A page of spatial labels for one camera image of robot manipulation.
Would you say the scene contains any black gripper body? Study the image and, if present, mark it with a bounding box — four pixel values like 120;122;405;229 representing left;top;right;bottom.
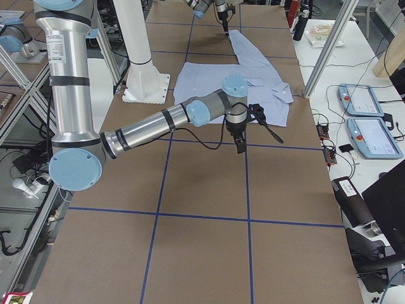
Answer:
217;10;228;22
226;122;246;139

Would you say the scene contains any light blue striped shirt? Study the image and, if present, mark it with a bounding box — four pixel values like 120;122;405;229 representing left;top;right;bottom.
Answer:
173;30;294;127

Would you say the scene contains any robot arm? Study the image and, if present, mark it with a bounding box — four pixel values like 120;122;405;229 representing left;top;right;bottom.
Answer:
34;1;248;191
184;0;235;36

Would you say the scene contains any black water bottle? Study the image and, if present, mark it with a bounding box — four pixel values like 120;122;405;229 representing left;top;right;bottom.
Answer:
292;9;310;41

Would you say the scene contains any orange circuit board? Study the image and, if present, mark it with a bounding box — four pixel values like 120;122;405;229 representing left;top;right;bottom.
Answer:
316;123;330;140
323;146;337;167

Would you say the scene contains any upper blue teach pendant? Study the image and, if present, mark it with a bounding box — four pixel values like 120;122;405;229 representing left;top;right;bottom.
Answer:
338;84;384;118

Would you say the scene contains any blue teach pendant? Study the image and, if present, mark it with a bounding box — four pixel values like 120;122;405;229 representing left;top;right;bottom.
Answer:
346;117;403;160
338;84;384;118

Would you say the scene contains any lower blue teach pendant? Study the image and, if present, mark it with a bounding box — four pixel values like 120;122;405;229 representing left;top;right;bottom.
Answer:
346;117;403;160

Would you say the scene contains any black box white label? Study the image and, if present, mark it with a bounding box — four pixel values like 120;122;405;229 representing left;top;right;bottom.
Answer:
332;177;375;227

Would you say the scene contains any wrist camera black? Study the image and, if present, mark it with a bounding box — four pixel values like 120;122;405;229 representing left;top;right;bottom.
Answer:
226;5;235;15
247;103;284;144

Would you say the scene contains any white central pedestal column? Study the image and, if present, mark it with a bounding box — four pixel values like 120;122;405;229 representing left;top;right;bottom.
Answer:
113;0;170;104

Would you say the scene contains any aluminium frame post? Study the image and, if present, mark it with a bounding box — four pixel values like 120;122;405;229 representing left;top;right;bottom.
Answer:
303;0;358;98

